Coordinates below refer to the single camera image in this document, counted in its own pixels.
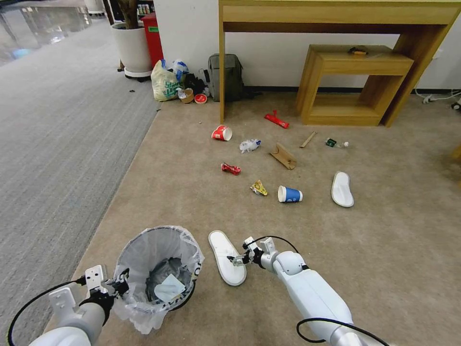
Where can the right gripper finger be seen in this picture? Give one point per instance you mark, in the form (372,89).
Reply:
(240,263)
(237,257)

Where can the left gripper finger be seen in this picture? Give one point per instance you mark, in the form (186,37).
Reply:
(123,274)
(123,291)

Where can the clear plastic bin liner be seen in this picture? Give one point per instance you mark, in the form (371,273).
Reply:
(144,245)

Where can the black round trash bin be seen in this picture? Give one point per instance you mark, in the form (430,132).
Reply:
(180,302)

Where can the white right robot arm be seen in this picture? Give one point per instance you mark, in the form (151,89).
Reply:
(313,288)

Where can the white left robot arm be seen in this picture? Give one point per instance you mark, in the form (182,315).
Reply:
(72,331)

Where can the red bin with green label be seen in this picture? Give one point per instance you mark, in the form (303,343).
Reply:
(153,39)

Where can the white slipper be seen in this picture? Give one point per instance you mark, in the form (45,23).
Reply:
(342,189)
(227,259)

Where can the pale blue crumpled tissue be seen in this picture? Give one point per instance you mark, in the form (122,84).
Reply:
(169,287)

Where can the yellow crumpled wrapper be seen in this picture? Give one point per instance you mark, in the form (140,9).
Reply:
(259,188)

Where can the blue paper cup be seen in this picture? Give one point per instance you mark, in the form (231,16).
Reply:
(292,195)

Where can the red crushed can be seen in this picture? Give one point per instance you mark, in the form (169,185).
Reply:
(230,168)

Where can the white crumpled plastic wrapper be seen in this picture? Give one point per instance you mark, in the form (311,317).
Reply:
(249,145)

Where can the red paper cup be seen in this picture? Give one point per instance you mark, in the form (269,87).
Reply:
(220,133)

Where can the brown paper chopstick sleeve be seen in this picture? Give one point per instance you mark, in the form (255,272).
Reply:
(308,139)

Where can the crushed green label bottle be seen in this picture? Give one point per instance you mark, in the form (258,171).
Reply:
(330,142)

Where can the red flat snack wrapper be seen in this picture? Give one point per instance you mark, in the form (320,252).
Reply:
(276,120)

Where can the red round bowl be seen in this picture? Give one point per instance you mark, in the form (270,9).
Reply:
(200,98)

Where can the brown paper bowl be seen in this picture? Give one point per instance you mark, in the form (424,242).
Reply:
(187,96)

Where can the black bag pile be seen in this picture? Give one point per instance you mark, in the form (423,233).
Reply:
(196,82)

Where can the grey backpack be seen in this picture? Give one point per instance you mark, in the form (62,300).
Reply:
(225,77)

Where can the yellowish printed plastic bag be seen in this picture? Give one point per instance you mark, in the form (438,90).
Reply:
(164,86)

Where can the clear bluish plastic bag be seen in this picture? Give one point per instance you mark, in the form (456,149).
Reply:
(180,67)

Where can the low wooden side table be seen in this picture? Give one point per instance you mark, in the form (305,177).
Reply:
(360,66)

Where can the white round planter pot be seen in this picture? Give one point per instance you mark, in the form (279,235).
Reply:
(132,48)

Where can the small dark yellow object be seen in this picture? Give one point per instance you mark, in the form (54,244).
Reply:
(357,50)

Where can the tall wooden desk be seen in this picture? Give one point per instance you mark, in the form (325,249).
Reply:
(324,14)

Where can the brown plant trunk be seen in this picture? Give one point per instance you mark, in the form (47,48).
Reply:
(128,12)

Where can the shelf with bottles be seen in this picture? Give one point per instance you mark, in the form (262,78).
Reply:
(146,8)

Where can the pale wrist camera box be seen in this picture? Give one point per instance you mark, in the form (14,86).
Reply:
(249,242)
(95,277)

